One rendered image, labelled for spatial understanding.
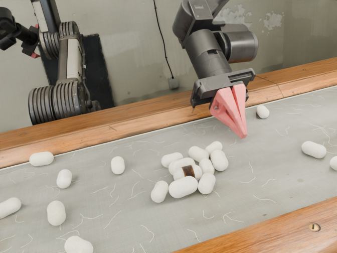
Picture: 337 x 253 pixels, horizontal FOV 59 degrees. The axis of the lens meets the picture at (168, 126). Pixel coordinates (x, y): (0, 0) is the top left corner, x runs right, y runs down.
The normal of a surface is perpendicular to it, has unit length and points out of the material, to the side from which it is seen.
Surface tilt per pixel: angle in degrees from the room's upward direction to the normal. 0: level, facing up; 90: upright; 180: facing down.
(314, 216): 0
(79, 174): 0
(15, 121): 89
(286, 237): 0
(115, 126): 45
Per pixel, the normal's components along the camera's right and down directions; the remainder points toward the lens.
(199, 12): 0.25, -0.40
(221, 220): -0.14, -0.90
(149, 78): 0.30, 0.36
